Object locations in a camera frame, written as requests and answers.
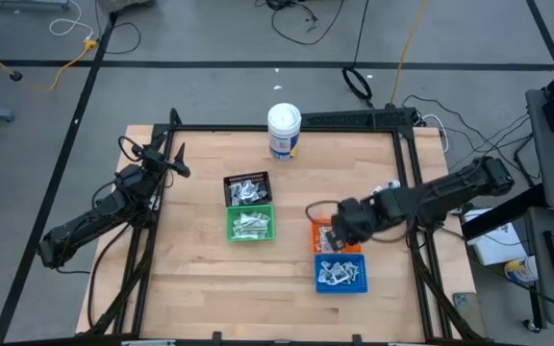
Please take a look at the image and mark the yellow extension cord plug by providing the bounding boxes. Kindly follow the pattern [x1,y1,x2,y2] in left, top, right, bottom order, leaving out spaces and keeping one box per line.
[47,37,100,92]

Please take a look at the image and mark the yellow blue wipes canister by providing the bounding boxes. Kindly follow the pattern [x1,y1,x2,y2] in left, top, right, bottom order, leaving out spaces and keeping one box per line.
[503,256,540,284]

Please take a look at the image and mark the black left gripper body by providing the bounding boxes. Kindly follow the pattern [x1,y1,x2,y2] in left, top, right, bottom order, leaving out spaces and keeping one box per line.
[135,145,174,178]

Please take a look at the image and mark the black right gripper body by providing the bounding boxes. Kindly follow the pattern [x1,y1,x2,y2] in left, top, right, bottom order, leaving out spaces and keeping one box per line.
[330,196,380,245]

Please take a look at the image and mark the blue plastic basket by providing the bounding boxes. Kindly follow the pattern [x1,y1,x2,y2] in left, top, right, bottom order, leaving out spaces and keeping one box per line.
[314,253,369,295]

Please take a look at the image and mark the grey PC dolly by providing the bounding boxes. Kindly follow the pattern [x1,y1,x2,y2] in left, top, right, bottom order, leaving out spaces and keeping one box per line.
[96,0,156,13]

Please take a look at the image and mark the black floor cable loop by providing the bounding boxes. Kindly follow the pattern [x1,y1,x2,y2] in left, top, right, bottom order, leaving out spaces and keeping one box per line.
[94,21,142,56]

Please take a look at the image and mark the white box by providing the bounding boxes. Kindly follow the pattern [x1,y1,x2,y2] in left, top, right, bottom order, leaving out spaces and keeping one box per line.
[464,207,528,267]

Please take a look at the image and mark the green plastic basket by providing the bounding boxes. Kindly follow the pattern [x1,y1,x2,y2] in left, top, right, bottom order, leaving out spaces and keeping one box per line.
[225,204,276,242]

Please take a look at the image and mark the grey furniture base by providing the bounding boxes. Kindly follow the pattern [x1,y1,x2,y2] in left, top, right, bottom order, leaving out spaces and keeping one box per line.
[0,0,71,12]

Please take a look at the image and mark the black floor cables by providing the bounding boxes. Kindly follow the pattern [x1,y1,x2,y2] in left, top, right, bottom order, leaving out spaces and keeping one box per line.
[400,93,541,189]

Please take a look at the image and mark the Lysol disinfecting wipes canister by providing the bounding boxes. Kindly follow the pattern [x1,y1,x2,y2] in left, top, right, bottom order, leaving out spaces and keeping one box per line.
[266,102,303,161]

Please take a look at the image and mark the black desk edge bar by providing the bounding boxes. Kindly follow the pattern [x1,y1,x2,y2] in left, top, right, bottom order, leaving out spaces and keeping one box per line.
[460,184,547,241]

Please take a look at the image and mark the white floor cable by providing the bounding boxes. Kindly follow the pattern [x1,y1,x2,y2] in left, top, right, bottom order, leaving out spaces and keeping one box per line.
[48,0,94,39]

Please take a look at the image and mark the smartphone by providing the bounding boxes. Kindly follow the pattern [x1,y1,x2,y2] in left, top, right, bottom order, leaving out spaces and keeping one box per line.
[452,291,488,338]

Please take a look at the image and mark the black plastic basket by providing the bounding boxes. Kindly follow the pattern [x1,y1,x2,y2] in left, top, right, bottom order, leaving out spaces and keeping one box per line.
[222,171,274,208]

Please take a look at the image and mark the orange plastic basket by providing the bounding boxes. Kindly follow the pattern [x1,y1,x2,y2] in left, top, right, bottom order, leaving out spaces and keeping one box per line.
[311,218,363,256]

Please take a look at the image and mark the black floor cable bundle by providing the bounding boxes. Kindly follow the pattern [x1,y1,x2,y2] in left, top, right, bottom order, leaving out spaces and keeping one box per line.
[255,0,346,47]

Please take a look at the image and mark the black coiled cable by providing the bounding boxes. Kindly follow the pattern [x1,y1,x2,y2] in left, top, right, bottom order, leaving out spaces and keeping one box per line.
[341,0,374,110]

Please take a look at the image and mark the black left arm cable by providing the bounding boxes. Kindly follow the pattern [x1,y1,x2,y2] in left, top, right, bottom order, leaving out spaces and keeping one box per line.
[117,136,144,162]

